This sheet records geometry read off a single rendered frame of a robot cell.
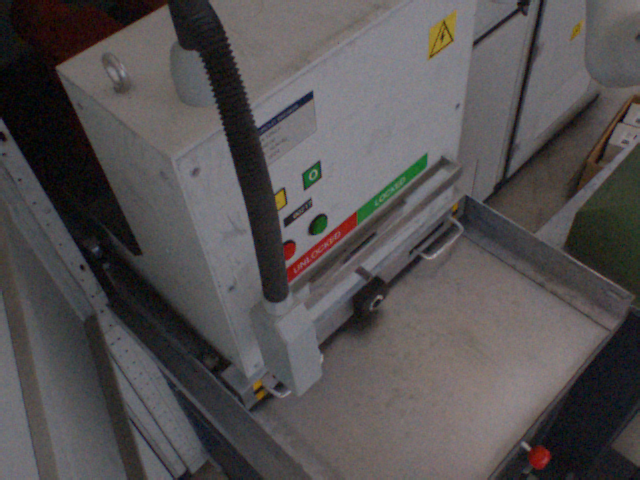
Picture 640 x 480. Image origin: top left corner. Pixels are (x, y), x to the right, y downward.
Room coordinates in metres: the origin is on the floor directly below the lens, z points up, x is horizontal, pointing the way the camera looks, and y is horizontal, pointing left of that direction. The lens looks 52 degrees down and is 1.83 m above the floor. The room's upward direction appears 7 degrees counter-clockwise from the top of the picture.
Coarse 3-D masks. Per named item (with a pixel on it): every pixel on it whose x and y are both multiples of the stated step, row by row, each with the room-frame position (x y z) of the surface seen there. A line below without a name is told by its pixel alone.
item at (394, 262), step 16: (464, 192) 0.77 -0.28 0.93; (448, 208) 0.74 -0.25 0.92; (432, 224) 0.71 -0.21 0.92; (416, 240) 0.69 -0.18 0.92; (432, 240) 0.72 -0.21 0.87; (400, 256) 0.66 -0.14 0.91; (384, 272) 0.63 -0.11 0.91; (352, 288) 0.60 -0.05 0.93; (336, 304) 0.57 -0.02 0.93; (352, 304) 0.59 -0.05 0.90; (320, 320) 0.55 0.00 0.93; (336, 320) 0.56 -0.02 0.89; (320, 336) 0.54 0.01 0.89; (224, 384) 0.47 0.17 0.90; (240, 384) 0.45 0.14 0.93; (240, 400) 0.44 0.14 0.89; (256, 400) 0.45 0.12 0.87
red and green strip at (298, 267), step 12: (408, 168) 0.69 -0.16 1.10; (420, 168) 0.70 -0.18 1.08; (396, 180) 0.67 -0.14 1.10; (408, 180) 0.68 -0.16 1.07; (384, 192) 0.65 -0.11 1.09; (396, 192) 0.67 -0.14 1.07; (372, 204) 0.63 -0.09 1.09; (360, 216) 0.62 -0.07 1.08; (336, 228) 0.59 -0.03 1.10; (348, 228) 0.60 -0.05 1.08; (324, 240) 0.57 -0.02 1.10; (336, 240) 0.59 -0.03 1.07; (312, 252) 0.56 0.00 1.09; (324, 252) 0.57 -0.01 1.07; (300, 264) 0.54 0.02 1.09; (288, 276) 0.53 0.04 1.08
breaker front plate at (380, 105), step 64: (448, 0) 0.72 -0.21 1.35; (320, 64) 0.59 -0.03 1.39; (384, 64) 0.65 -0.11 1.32; (448, 64) 0.73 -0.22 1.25; (320, 128) 0.58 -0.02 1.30; (384, 128) 0.65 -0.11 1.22; (448, 128) 0.74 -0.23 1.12; (192, 192) 0.47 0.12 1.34; (320, 192) 0.57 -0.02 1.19; (448, 192) 0.76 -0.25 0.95; (384, 256) 0.65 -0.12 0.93
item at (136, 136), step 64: (256, 0) 0.72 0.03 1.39; (320, 0) 0.70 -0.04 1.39; (384, 0) 0.68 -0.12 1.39; (64, 64) 0.64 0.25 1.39; (128, 64) 0.62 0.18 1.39; (256, 64) 0.59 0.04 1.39; (128, 128) 0.52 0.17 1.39; (192, 128) 0.50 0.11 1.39; (128, 192) 0.59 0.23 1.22; (128, 256) 0.70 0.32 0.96; (192, 256) 0.49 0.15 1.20; (192, 320) 0.56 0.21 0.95
